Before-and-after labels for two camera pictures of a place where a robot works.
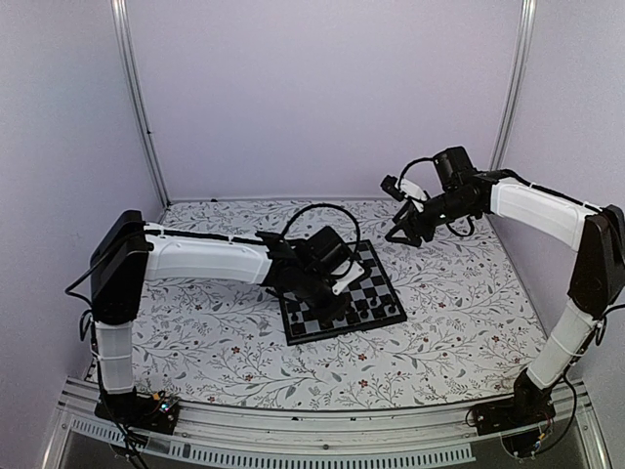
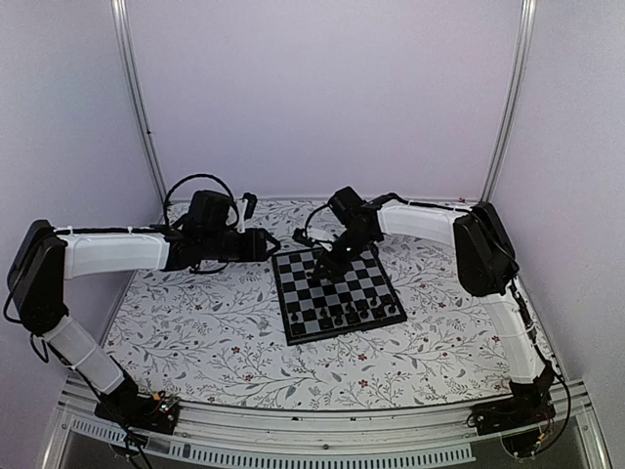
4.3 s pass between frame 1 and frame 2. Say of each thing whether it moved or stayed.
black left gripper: moved
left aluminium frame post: stayed
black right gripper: moved
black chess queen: stayed
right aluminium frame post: stayed
